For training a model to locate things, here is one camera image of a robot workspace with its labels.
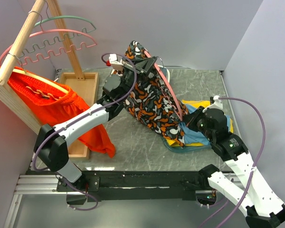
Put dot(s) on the cream wooden hanger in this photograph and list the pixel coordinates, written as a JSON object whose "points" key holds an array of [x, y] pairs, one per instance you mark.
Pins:
{"points": [[44, 80]]}

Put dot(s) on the teal shorts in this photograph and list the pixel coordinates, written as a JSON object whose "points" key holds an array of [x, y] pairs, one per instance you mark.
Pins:
{"points": [[184, 149]]}

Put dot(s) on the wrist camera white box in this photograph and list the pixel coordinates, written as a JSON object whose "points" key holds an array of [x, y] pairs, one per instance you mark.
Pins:
{"points": [[114, 62], [216, 102]]}

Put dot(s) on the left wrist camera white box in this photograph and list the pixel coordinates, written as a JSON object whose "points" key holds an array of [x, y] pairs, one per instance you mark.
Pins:
{"points": [[114, 62]]}

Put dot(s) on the yellow shorts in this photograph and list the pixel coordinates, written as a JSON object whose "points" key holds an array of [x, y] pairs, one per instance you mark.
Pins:
{"points": [[194, 103]]}

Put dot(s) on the light blue shorts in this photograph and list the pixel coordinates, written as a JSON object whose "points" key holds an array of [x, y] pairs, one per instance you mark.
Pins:
{"points": [[203, 125]]}

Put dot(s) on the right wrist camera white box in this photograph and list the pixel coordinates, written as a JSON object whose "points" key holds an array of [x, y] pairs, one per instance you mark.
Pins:
{"points": [[216, 102]]}

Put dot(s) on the orange shorts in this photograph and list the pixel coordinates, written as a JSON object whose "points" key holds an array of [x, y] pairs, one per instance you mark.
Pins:
{"points": [[53, 107]]}

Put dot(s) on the white plastic basket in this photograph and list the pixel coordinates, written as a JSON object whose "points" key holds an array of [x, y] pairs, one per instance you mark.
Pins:
{"points": [[166, 73]]}

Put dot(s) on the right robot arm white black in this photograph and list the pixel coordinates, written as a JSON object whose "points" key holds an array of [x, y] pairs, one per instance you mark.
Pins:
{"points": [[261, 207]]}

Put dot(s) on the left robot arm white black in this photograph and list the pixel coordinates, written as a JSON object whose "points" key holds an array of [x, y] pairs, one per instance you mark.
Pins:
{"points": [[52, 142]]}

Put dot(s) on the aluminium frame rail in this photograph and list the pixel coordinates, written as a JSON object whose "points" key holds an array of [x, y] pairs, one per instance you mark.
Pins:
{"points": [[29, 185]]}

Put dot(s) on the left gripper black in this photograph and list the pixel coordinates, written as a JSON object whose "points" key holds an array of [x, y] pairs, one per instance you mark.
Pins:
{"points": [[145, 65]]}

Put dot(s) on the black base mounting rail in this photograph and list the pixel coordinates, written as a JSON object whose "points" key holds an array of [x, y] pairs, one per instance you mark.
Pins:
{"points": [[139, 185]]}

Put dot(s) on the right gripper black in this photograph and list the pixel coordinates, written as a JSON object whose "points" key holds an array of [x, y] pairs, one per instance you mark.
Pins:
{"points": [[191, 118]]}

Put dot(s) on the camouflage patterned shorts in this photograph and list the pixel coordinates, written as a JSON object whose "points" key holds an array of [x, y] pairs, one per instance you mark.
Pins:
{"points": [[140, 105]]}

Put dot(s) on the pink hanger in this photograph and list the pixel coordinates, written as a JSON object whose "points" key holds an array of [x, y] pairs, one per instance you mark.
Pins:
{"points": [[50, 53], [162, 93]]}

